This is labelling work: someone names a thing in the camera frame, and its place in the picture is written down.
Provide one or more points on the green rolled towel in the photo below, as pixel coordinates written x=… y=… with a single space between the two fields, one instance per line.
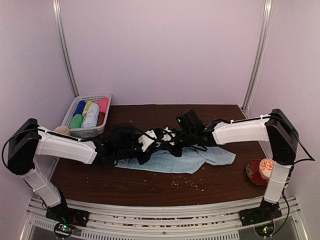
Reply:
x=76 y=121

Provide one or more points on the aluminium frame post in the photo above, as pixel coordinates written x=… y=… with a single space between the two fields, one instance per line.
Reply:
x=261 y=48
x=64 y=48

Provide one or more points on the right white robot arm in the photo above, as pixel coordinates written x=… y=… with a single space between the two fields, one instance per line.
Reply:
x=274 y=128

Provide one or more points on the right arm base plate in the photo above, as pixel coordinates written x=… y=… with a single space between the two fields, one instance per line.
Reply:
x=257 y=215

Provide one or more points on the red floral bowl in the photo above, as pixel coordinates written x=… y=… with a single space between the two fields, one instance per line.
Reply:
x=253 y=173

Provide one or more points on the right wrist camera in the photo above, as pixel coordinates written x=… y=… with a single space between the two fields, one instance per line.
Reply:
x=189 y=121

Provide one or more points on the left aluminium frame post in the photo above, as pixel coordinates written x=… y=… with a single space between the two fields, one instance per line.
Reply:
x=64 y=48

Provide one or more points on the beige plastic cup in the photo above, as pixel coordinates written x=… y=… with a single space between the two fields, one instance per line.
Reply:
x=64 y=130

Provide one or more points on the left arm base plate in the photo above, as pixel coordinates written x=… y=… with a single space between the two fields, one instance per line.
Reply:
x=71 y=217

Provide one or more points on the white plastic basket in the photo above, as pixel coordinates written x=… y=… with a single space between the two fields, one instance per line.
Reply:
x=86 y=132

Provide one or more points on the light blue towel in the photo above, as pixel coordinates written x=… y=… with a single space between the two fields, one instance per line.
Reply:
x=190 y=161
x=90 y=121

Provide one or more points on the dark red rolled towel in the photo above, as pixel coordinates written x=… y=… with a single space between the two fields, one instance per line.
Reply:
x=101 y=118

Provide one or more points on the yellow rolled towel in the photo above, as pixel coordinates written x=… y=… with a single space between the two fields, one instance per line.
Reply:
x=86 y=108

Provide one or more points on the pink rolled towel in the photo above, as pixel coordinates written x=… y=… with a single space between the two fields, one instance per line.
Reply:
x=103 y=105

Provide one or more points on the blue rolled towel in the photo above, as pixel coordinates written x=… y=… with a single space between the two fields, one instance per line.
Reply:
x=79 y=108

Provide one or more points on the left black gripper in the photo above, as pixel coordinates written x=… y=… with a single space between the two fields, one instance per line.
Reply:
x=149 y=148

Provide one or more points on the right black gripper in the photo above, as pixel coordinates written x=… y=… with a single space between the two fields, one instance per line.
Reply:
x=165 y=145

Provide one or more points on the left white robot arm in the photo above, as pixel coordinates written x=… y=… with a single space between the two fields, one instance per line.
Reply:
x=30 y=140

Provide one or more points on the right aluminium frame post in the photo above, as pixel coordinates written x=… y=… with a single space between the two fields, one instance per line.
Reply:
x=261 y=48

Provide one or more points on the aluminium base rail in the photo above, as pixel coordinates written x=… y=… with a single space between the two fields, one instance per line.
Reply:
x=218 y=221

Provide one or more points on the orange white patterned bowl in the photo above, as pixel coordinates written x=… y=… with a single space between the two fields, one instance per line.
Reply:
x=265 y=168

